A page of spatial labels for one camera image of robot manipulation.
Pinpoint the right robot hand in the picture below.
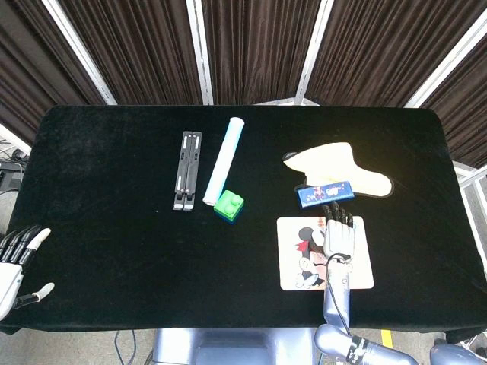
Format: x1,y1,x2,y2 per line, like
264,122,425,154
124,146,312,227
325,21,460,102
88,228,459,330
321,201,357,263

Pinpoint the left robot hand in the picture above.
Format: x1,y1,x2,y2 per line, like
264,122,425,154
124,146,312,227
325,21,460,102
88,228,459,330
0,224,56,321

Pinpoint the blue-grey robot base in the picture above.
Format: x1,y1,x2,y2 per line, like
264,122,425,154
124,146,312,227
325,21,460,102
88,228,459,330
150,327,320,365

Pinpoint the cartoon girl mouse pad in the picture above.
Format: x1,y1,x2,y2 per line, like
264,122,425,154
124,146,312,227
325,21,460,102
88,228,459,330
275,215,375,292

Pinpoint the blue printed box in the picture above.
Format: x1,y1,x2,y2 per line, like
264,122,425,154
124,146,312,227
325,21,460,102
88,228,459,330
295,179,355,211

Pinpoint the cream yellow cloth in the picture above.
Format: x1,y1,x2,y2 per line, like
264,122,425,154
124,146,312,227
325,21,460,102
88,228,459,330
282,141,393,198

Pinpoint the blue building block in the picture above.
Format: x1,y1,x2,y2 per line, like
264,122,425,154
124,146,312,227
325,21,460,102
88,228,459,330
214,207,244,226

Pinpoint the green building block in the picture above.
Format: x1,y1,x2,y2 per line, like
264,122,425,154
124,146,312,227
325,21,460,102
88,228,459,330
213,189,245,218

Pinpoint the white rolled tube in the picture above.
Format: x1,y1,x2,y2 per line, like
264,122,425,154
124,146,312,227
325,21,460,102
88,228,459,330
202,116,246,208

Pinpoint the black velvet tablecloth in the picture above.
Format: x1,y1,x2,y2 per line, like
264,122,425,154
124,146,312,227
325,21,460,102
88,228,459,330
3,104,482,335

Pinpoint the white metal rack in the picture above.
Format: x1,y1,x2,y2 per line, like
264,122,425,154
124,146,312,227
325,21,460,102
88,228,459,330
454,161,487,267

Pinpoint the black folding laptop stand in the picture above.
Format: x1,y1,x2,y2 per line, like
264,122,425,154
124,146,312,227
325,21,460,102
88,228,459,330
173,130,203,211

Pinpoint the brown pleated curtain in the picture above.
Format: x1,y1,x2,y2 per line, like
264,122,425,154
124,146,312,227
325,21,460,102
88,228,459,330
422,37,487,168
306,0,487,107
59,0,202,106
0,0,106,145
201,0,323,106

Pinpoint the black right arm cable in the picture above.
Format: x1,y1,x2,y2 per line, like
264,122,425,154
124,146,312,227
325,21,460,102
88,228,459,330
325,252,354,338

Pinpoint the black device with cables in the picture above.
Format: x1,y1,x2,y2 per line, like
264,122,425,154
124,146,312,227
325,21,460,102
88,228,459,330
0,150,30,193

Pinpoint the blue floor cable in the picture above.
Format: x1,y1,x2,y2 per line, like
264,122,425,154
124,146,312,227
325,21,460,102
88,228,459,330
115,329,138,365

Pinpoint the white frame post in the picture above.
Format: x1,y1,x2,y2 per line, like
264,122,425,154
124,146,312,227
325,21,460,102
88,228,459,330
405,14,487,107
41,0,117,106
294,0,336,106
186,0,214,106

